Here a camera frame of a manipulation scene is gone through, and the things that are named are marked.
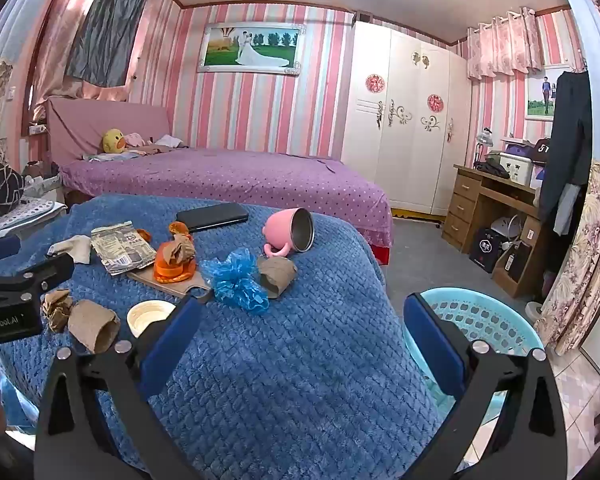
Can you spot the white round lid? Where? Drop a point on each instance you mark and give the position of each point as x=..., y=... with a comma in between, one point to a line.
x=150, y=312

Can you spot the floral door curtain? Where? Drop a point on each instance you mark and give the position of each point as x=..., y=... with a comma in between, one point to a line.
x=585, y=260

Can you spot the yellow duck plush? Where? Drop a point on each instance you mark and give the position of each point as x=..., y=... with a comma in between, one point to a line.
x=114, y=141

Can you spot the framed wedding photo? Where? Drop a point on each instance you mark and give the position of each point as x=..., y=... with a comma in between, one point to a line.
x=252, y=50

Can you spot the beige cloth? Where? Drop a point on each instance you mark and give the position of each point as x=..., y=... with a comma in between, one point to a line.
x=75, y=247

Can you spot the white standing fan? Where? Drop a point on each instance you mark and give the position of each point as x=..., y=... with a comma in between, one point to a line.
x=534, y=310

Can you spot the white storage box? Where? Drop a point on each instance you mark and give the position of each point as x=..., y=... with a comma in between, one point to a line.
x=516, y=170

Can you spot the red paper cutout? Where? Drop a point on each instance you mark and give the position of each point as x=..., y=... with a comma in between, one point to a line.
x=435, y=103
x=374, y=83

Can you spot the pink clothing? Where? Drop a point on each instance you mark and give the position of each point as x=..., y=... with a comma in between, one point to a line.
x=136, y=140

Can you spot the pink satin curtain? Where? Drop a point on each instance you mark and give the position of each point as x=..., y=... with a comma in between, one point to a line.
x=55, y=50

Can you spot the black smartphone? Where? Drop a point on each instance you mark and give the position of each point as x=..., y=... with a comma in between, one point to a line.
x=212, y=217

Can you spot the pink steel-lined mug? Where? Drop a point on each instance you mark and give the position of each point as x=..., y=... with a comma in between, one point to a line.
x=277, y=227

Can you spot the pink covered headboard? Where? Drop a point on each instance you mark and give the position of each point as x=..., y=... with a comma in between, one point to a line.
x=80, y=120

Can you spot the purple polka dot bed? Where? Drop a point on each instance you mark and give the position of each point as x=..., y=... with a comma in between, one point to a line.
x=255, y=180

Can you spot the orange plastic wrapper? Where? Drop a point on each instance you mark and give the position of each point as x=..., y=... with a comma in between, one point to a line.
x=172, y=272

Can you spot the orange peel piece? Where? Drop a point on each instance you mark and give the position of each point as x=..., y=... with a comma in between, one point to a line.
x=180, y=228
x=143, y=236

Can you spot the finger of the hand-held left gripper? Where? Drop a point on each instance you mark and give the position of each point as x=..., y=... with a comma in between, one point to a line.
x=50, y=267
x=0, y=250

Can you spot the grey curtain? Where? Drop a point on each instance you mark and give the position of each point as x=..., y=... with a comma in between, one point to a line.
x=110, y=25

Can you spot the black paper bag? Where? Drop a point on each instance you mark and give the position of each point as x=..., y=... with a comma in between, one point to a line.
x=486, y=251

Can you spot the cream wardrobe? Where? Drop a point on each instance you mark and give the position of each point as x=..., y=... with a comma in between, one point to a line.
x=405, y=160

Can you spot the crumpled blue plastic bag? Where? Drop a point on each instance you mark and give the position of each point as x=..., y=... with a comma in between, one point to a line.
x=235, y=282

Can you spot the purple box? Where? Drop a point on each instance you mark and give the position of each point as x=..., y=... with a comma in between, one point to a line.
x=519, y=149

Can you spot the black bag with white print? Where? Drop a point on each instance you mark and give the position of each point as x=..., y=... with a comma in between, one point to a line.
x=542, y=150

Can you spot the light blue plastic basket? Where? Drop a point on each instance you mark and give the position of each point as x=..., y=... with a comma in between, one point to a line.
x=485, y=317

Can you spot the printed snack packet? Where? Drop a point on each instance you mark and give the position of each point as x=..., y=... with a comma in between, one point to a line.
x=122, y=250

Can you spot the pink floral valance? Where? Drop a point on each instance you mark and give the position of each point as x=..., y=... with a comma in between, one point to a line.
x=505, y=45

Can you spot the crumpled brown paper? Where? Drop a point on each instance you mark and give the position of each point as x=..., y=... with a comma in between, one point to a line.
x=57, y=307
x=177, y=250

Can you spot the white clothing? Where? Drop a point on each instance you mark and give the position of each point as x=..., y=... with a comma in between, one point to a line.
x=169, y=141

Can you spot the wooden desk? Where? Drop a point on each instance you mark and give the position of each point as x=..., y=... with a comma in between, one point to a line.
x=467, y=195

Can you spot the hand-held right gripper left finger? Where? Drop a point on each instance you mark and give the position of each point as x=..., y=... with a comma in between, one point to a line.
x=172, y=345

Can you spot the dark hanging jacket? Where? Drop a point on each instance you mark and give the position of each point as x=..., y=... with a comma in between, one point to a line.
x=570, y=150

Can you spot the torn brown cardboard tube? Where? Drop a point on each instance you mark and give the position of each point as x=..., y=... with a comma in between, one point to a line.
x=277, y=275

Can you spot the desk lamp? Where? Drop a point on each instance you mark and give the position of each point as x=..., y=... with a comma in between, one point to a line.
x=484, y=140

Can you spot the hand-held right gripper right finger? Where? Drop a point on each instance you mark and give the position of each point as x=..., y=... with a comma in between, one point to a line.
x=432, y=345

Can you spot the wall poster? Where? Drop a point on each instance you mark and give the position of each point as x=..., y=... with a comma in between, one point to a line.
x=540, y=95

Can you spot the beige phone case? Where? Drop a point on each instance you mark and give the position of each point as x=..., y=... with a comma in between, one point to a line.
x=180, y=288

